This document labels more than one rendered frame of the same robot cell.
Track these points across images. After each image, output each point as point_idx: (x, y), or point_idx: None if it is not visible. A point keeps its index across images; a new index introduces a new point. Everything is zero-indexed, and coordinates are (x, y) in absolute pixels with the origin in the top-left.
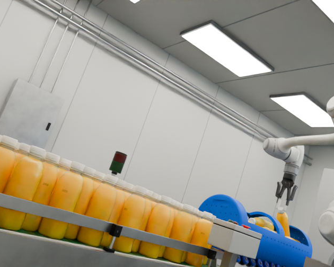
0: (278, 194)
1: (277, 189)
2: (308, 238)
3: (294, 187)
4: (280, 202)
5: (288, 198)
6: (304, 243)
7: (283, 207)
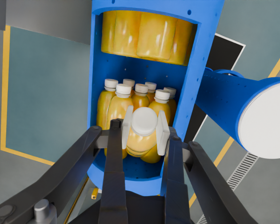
0: (190, 170)
1: (218, 175)
2: (89, 170)
3: (34, 188)
4: (158, 136)
5: (110, 130)
6: (102, 167)
7: (131, 109)
